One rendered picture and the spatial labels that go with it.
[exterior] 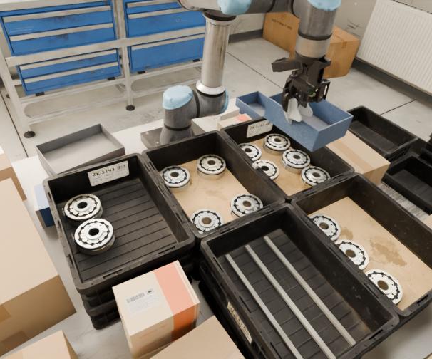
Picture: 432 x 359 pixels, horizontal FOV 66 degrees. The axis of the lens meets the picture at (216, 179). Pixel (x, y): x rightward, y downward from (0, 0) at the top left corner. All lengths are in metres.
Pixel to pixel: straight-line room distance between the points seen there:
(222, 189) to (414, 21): 3.11
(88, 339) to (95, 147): 0.75
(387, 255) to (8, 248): 1.03
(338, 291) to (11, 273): 0.81
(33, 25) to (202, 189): 1.84
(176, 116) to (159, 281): 0.72
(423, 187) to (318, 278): 1.35
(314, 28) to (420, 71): 3.18
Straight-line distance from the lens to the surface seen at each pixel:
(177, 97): 1.31
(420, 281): 1.13
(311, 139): 0.95
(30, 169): 1.51
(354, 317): 0.98
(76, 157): 1.42
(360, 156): 1.39
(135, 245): 0.99
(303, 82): 0.87
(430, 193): 2.22
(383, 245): 1.15
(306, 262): 1.01
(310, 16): 0.80
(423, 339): 1.20
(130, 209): 1.08
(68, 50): 2.71
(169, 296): 0.79
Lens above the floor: 1.63
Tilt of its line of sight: 43 degrees down
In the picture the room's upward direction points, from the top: 6 degrees clockwise
